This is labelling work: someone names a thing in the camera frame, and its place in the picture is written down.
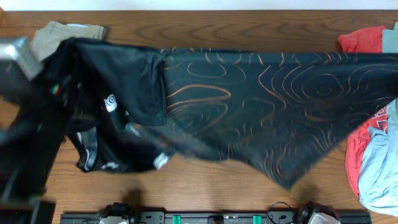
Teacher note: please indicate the light blue t-shirt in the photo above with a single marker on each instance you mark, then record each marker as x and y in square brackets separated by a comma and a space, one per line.
[377, 182]

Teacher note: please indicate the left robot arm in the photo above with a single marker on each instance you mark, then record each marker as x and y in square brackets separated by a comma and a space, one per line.
[28, 149]

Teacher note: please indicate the folded khaki pants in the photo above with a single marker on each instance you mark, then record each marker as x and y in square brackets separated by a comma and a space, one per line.
[47, 39]

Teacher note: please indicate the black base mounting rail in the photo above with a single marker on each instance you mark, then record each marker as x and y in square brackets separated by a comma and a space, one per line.
[184, 218]

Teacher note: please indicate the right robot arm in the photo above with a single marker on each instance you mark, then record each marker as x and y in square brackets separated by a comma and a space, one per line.
[315, 213]

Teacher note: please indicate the black printed cycling jersey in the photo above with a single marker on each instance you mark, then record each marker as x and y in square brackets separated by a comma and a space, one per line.
[280, 113]

